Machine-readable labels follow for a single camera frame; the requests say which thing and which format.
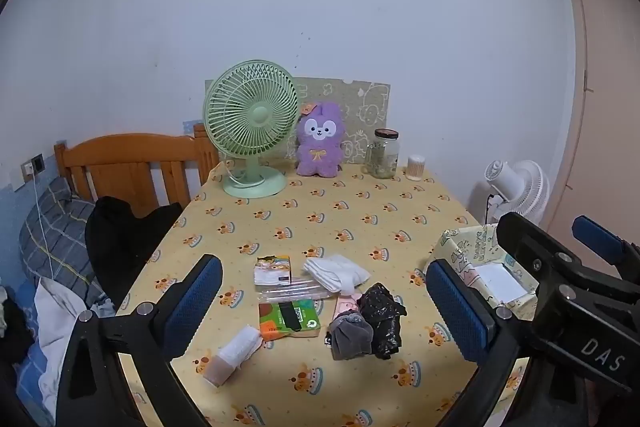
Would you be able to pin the green desk fan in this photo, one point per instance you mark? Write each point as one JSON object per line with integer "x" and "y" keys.
{"x": 260, "y": 114}

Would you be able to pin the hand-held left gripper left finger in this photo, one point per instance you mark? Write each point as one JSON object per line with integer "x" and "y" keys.
{"x": 195, "y": 302}

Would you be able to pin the pink sock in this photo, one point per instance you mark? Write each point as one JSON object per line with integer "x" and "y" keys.
{"x": 345, "y": 304}

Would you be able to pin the pink door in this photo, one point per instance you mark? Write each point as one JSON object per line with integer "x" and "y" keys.
{"x": 610, "y": 107}

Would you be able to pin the black cloth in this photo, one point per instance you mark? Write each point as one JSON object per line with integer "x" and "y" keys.
{"x": 120, "y": 237}

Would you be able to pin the dark cloth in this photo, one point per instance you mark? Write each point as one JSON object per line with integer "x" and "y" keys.
{"x": 12, "y": 327}

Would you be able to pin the wall socket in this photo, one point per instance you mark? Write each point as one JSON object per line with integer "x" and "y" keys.
{"x": 34, "y": 166}

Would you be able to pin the white standing fan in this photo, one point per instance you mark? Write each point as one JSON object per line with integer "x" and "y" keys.
{"x": 525, "y": 187}

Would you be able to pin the white cloth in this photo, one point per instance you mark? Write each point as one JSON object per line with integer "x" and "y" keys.
{"x": 335, "y": 272}

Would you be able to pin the white crumpled bedsheet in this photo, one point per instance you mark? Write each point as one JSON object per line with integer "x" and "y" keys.
{"x": 55, "y": 307}

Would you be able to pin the green orange tissue pack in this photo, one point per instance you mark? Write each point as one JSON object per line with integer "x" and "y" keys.
{"x": 272, "y": 322}

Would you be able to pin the wooden bed headboard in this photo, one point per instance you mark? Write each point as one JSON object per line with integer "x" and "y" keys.
{"x": 125, "y": 149}

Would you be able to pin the glass jar with dark lid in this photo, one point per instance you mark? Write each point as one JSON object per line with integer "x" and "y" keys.
{"x": 385, "y": 157}

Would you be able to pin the purple plush toy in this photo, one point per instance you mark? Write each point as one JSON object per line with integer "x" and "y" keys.
{"x": 320, "y": 147}

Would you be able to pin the patterned fabric storage box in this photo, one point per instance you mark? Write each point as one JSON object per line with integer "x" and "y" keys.
{"x": 470, "y": 252}

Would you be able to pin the white flat pad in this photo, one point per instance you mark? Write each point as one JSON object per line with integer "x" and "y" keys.
{"x": 500, "y": 284}

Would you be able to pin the blue plaid pillow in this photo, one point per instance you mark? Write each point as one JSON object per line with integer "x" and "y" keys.
{"x": 50, "y": 227}

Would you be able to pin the grey sock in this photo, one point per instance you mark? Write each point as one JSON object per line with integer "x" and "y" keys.
{"x": 350, "y": 337}

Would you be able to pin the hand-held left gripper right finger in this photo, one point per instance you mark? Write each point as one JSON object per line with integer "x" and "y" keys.
{"x": 457, "y": 312}

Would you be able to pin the black plastic bag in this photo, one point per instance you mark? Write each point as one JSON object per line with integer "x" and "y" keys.
{"x": 382, "y": 317}

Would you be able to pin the white tissue roll packet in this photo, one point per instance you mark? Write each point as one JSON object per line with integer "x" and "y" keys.
{"x": 235, "y": 349}

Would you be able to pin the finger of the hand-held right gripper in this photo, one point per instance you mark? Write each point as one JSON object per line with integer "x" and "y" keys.
{"x": 530, "y": 247}
{"x": 597, "y": 238}

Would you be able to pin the yellow printed tablecloth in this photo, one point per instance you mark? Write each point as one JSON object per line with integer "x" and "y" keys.
{"x": 350, "y": 217}

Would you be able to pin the clear plastic straw pack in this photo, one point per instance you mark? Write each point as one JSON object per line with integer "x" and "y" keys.
{"x": 300, "y": 292}

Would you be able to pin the cotton swab container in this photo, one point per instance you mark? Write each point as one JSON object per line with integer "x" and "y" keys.
{"x": 415, "y": 168}

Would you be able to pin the cotton pad pack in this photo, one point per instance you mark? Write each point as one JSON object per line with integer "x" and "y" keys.
{"x": 270, "y": 276}

